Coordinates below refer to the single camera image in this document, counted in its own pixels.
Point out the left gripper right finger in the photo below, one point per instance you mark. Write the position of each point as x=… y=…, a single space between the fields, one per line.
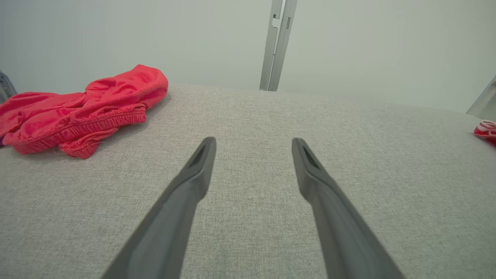
x=341 y=232

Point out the grey metal frame leg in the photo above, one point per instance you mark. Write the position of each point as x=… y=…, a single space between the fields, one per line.
x=486 y=102

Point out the grey double partition post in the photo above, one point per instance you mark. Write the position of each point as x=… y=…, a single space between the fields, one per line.
x=276 y=50

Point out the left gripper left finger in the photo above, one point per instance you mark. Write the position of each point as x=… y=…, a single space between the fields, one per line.
x=170 y=224

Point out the red shorts elastic waistband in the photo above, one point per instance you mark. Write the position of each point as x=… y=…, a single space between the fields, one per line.
x=77 y=112

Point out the red basketball jersey white trim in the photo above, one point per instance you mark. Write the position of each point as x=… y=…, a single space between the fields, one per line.
x=487 y=131

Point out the dark grey frame piece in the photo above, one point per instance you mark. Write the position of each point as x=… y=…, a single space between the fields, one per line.
x=6 y=87

